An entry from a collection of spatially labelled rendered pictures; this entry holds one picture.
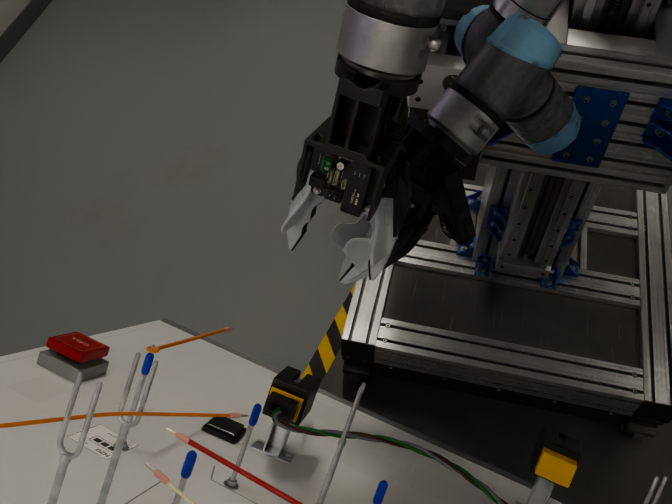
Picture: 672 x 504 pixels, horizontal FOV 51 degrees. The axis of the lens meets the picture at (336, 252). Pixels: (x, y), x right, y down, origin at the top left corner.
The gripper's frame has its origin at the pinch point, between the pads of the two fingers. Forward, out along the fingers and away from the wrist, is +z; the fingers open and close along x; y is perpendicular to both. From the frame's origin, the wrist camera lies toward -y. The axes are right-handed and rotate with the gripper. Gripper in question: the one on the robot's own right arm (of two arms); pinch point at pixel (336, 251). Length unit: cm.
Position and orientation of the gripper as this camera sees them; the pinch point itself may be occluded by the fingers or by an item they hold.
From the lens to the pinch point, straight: 69.8
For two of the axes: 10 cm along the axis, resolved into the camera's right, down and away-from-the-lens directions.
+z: -2.1, 8.2, 5.3
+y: -3.1, 4.6, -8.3
